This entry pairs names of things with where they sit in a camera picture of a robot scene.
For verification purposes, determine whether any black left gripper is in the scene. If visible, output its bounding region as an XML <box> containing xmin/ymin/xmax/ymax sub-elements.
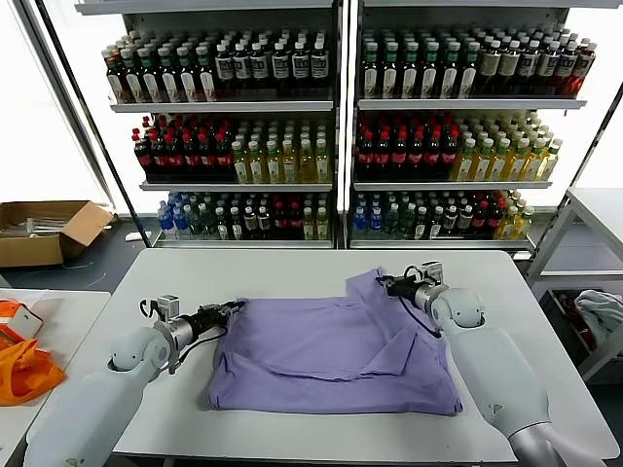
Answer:
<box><xmin>187</xmin><ymin>302</ymin><xmax>247</xmax><ymax>337</ymax></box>

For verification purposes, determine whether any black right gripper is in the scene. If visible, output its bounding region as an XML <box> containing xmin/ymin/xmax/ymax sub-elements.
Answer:
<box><xmin>374</xmin><ymin>274</ymin><xmax>422</xmax><ymax>304</ymax></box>

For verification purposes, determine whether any purple t-shirt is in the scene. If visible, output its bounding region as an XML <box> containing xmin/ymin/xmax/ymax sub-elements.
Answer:
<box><xmin>206</xmin><ymin>266</ymin><xmax>463</xmax><ymax>415</ymax></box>

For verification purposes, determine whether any small cola bottle red label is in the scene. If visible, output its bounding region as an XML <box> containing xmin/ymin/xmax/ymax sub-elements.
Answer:
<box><xmin>286</xmin><ymin>206</ymin><xmax>303</xmax><ymax>241</ymax></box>
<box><xmin>272</xmin><ymin>206</ymin><xmax>289</xmax><ymax>241</ymax></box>
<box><xmin>487</xmin><ymin>202</ymin><xmax>505</xmax><ymax>239</ymax></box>
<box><xmin>472</xmin><ymin>203</ymin><xmax>491</xmax><ymax>239</ymax></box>

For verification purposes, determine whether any cola bottle red cap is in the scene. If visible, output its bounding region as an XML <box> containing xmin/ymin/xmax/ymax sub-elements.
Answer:
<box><xmin>165</xmin><ymin>131</ymin><xmax>188</xmax><ymax>184</ymax></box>
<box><xmin>373</xmin><ymin>130</ymin><xmax>393</xmax><ymax>182</ymax></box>
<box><xmin>389</xmin><ymin>130</ymin><xmax>410</xmax><ymax>182</ymax></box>
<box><xmin>133</xmin><ymin>129</ymin><xmax>156</xmax><ymax>184</ymax></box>
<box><xmin>439</xmin><ymin>129</ymin><xmax>460</xmax><ymax>182</ymax></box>
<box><xmin>149</xmin><ymin>130</ymin><xmax>171</xmax><ymax>184</ymax></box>
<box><xmin>406</xmin><ymin>130</ymin><xmax>427</xmax><ymax>182</ymax></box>
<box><xmin>182</xmin><ymin>131</ymin><xmax>203</xmax><ymax>184</ymax></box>
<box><xmin>198</xmin><ymin>131</ymin><xmax>219</xmax><ymax>184</ymax></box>
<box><xmin>422</xmin><ymin>130</ymin><xmax>443</xmax><ymax>182</ymax></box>
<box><xmin>356</xmin><ymin>130</ymin><xmax>377</xmax><ymax>182</ymax></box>
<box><xmin>213</xmin><ymin>131</ymin><xmax>235</xmax><ymax>184</ymax></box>

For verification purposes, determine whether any yellow juice bottle green label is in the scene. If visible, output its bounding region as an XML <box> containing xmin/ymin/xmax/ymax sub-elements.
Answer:
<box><xmin>231</xmin><ymin>140</ymin><xmax>250</xmax><ymax>185</ymax></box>
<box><xmin>280</xmin><ymin>139</ymin><xmax>299</xmax><ymax>185</ymax></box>
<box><xmin>489</xmin><ymin>138</ymin><xmax>513</xmax><ymax>183</ymax></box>
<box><xmin>246</xmin><ymin>139</ymin><xmax>267</xmax><ymax>185</ymax></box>
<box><xmin>523</xmin><ymin>138</ymin><xmax>547</xmax><ymax>183</ymax></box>
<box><xmin>455</xmin><ymin>138</ymin><xmax>478</xmax><ymax>183</ymax></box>
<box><xmin>264</xmin><ymin>139</ymin><xmax>283</xmax><ymax>185</ymax></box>
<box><xmin>471</xmin><ymin>138</ymin><xmax>495</xmax><ymax>183</ymax></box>
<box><xmin>313</xmin><ymin>138</ymin><xmax>332</xmax><ymax>185</ymax></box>
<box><xmin>297</xmin><ymin>139</ymin><xmax>315</xmax><ymax>185</ymax></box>
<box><xmin>537</xmin><ymin>138</ymin><xmax>564</xmax><ymax>183</ymax></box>
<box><xmin>505</xmin><ymin>138</ymin><xmax>531</xmax><ymax>183</ymax></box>

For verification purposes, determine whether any grey metal shelf unit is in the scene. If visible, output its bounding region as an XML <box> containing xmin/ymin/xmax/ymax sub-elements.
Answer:
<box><xmin>343</xmin><ymin>0</ymin><xmax>588</xmax><ymax>252</ymax></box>
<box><xmin>75</xmin><ymin>0</ymin><xmax>343</xmax><ymax>250</ymax></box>

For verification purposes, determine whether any white side table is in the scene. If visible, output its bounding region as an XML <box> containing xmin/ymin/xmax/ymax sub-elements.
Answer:
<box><xmin>0</xmin><ymin>289</ymin><xmax>114</xmax><ymax>467</ymax></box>

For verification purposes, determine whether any black plastic crate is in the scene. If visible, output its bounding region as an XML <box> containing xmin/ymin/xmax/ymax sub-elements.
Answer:
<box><xmin>538</xmin><ymin>288</ymin><xmax>623</xmax><ymax>352</ymax></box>

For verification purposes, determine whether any open cardboard box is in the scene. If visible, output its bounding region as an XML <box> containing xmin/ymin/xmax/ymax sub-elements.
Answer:
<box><xmin>0</xmin><ymin>200</ymin><xmax>116</xmax><ymax>269</ymax></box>

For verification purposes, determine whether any red item in crate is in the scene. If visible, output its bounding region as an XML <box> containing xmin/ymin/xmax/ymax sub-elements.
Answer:
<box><xmin>558</xmin><ymin>293</ymin><xmax>596</xmax><ymax>350</ymax></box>

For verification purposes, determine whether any orange white box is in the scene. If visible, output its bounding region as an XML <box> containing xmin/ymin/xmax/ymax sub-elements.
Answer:
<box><xmin>0</xmin><ymin>299</ymin><xmax>46</xmax><ymax>347</ymax></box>

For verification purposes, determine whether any dark tea bottle green label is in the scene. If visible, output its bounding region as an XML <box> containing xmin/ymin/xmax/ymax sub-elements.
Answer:
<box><xmin>119</xmin><ymin>47</ymin><xmax>143</xmax><ymax>105</ymax></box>
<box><xmin>156</xmin><ymin>45</ymin><xmax>180</xmax><ymax>104</ymax></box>
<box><xmin>459</xmin><ymin>42</ymin><xmax>482</xmax><ymax>98</ymax></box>
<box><xmin>174</xmin><ymin>45</ymin><xmax>200</xmax><ymax>104</ymax></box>
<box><xmin>421</xmin><ymin>42</ymin><xmax>442</xmax><ymax>99</ymax></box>
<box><xmin>137</xmin><ymin>46</ymin><xmax>161</xmax><ymax>104</ymax></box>
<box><xmin>400</xmin><ymin>42</ymin><xmax>421</xmax><ymax>100</ymax></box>
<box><xmin>440</xmin><ymin>42</ymin><xmax>462</xmax><ymax>99</ymax></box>
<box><xmin>380</xmin><ymin>42</ymin><xmax>401</xmax><ymax>100</ymax></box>
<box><xmin>360</xmin><ymin>42</ymin><xmax>381</xmax><ymax>100</ymax></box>
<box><xmin>194</xmin><ymin>44</ymin><xmax>218</xmax><ymax>103</ymax></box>

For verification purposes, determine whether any orange cloth bag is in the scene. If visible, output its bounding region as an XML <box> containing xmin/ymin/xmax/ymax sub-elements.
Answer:
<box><xmin>0</xmin><ymin>338</ymin><xmax>67</xmax><ymax>408</ymax></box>

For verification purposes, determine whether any clear plastic packaging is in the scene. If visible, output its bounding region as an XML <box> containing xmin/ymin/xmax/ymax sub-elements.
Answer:
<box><xmin>0</xmin><ymin>217</ymin><xmax>67</xmax><ymax>239</ymax></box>

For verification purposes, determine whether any white grey crumpled cloth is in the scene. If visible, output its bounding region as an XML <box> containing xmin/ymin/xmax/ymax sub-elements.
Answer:
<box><xmin>572</xmin><ymin>289</ymin><xmax>623</xmax><ymax>349</ymax></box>

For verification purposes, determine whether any dark drink bottle white label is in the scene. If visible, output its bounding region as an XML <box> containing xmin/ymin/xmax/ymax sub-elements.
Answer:
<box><xmin>310</xmin><ymin>40</ymin><xmax>330</xmax><ymax>101</ymax></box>
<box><xmin>290</xmin><ymin>40</ymin><xmax>312</xmax><ymax>101</ymax></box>
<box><xmin>213</xmin><ymin>42</ymin><xmax>236</xmax><ymax>102</ymax></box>
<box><xmin>271</xmin><ymin>41</ymin><xmax>292</xmax><ymax>101</ymax></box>
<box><xmin>249</xmin><ymin>41</ymin><xmax>272</xmax><ymax>101</ymax></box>
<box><xmin>232</xmin><ymin>42</ymin><xmax>253</xmax><ymax>102</ymax></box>

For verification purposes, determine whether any dark drink bottle beige label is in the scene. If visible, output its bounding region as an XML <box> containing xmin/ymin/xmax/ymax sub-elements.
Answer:
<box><xmin>498</xmin><ymin>40</ymin><xmax>523</xmax><ymax>97</ymax></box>
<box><xmin>479</xmin><ymin>40</ymin><xmax>503</xmax><ymax>97</ymax></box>

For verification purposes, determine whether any dark tea bottle orange label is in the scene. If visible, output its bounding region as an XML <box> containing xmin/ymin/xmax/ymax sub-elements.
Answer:
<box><xmin>103</xmin><ymin>47</ymin><xmax>127</xmax><ymax>105</ymax></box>

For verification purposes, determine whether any dark drink bottle blue label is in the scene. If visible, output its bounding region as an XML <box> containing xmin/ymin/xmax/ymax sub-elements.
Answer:
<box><xmin>518</xmin><ymin>40</ymin><xmax>542</xmax><ymax>97</ymax></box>
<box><xmin>536</xmin><ymin>40</ymin><xmax>562</xmax><ymax>97</ymax></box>
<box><xmin>553</xmin><ymin>41</ymin><xmax>580</xmax><ymax>97</ymax></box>

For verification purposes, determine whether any red drink bottle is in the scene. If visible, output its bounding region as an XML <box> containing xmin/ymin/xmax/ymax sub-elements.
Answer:
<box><xmin>567</xmin><ymin>42</ymin><xmax>599</xmax><ymax>97</ymax></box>

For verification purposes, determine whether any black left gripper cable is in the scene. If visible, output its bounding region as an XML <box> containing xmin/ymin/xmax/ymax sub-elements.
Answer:
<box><xmin>167</xmin><ymin>323</ymin><xmax>231</xmax><ymax>376</ymax></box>

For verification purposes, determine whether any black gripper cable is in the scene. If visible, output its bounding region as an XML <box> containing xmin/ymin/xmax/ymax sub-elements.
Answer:
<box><xmin>394</xmin><ymin>294</ymin><xmax>445</xmax><ymax>341</ymax></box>
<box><xmin>167</xmin><ymin>323</ymin><xmax>231</xmax><ymax>376</ymax></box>

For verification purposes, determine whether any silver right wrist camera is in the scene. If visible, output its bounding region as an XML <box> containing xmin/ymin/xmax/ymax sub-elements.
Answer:
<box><xmin>418</xmin><ymin>261</ymin><xmax>447</xmax><ymax>287</ymax></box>

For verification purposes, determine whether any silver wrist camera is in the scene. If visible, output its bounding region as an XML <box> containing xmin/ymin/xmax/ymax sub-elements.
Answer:
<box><xmin>418</xmin><ymin>261</ymin><xmax>447</xmax><ymax>287</ymax></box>
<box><xmin>155</xmin><ymin>293</ymin><xmax>183</xmax><ymax>323</ymax></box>

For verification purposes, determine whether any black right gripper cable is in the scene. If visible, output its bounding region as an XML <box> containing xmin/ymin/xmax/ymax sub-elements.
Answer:
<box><xmin>394</xmin><ymin>294</ymin><xmax>445</xmax><ymax>341</ymax></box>

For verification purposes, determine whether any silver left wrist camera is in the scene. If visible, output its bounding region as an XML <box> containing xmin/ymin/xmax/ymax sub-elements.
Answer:
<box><xmin>155</xmin><ymin>293</ymin><xmax>183</xmax><ymax>323</ymax></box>

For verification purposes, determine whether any grey metal frame table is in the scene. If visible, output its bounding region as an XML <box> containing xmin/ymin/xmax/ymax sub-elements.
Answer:
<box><xmin>525</xmin><ymin>187</ymin><xmax>623</xmax><ymax>385</ymax></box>

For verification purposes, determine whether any black frame pole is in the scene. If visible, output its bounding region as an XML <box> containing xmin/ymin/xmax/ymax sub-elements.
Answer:
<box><xmin>583</xmin><ymin>91</ymin><xmax>623</xmax><ymax>196</ymax></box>
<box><xmin>34</xmin><ymin>0</ymin><xmax>152</xmax><ymax>250</ymax></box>

